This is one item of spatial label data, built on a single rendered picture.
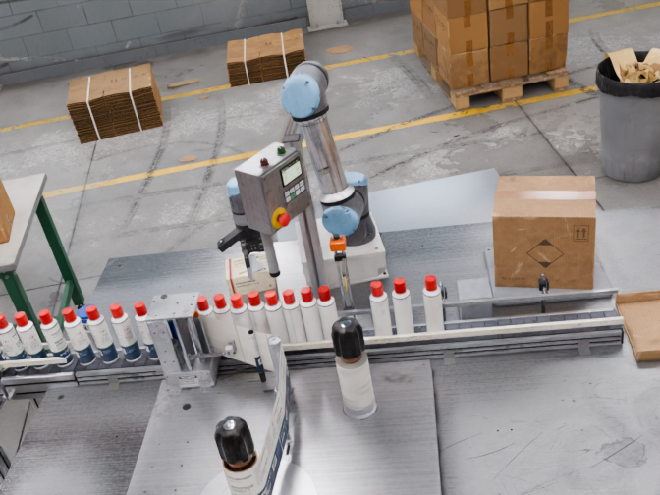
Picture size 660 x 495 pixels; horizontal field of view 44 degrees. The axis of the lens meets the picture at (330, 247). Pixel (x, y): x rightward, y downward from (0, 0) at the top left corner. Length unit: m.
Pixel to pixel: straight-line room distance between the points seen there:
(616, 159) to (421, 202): 1.88
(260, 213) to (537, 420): 0.92
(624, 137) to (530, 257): 2.22
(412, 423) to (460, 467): 0.16
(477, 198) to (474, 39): 2.61
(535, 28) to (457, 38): 0.54
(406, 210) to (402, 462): 1.26
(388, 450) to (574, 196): 0.98
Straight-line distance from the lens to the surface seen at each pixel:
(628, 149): 4.74
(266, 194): 2.17
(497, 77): 5.78
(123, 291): 3.02
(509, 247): 2.56
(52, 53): 7.92
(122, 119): 6.32
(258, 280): 2.79
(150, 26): 7.73
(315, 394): 2.31
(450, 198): 3.15
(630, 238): 2.92
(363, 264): 2.72
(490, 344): 2.41
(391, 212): 3.10
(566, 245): 2.54
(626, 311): 2.60
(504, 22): 5.65
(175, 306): 2.31
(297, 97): 2.40
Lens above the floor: 2.48
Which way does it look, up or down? 34 degrees down
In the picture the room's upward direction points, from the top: 10 degrees counter-clockwise
